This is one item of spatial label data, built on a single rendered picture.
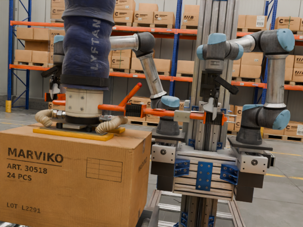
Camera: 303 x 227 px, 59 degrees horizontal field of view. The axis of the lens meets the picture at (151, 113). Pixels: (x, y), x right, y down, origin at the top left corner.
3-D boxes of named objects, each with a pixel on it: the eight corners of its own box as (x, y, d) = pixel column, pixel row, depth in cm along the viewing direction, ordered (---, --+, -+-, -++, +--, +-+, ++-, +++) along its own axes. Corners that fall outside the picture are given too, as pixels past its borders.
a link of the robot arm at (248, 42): (251, 31, 158) (193, 41, 131) (269, 29, 150) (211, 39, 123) (252, 51, 162) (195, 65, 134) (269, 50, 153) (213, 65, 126)
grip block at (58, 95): (44, 101, 155) (44, 93, 154) (52, 100, 163) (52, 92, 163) (57, 102, 153) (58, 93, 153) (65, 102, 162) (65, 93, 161)
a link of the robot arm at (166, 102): (163, 119, 162) (165, 96, 160) (155, 115, 174) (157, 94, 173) (181, 119, 166) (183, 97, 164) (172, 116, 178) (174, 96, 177)
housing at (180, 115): (173, 121, 117) (174, 111, 117) (174, 119, 124) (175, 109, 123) (189, 122, 116) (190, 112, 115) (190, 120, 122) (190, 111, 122)
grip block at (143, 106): (123, 116, 119) (124, 103, 119) (129, 114, 129) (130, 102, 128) (141, 118, 118) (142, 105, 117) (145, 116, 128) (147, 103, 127)
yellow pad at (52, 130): (32, 133, 118) (32, 121, 117) (45, 129, 127) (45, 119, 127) (106, 142, 112) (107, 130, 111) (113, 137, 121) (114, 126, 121)
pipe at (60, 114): (35, 124, 119) (35, 111, 118) (63, 118, 144) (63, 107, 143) (108, 132, 113) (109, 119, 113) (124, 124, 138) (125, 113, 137)
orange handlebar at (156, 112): (29, 103, 129) (29, 96, 129) (61, 101, 159) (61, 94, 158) (227, 124, 113) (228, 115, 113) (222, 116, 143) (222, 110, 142)
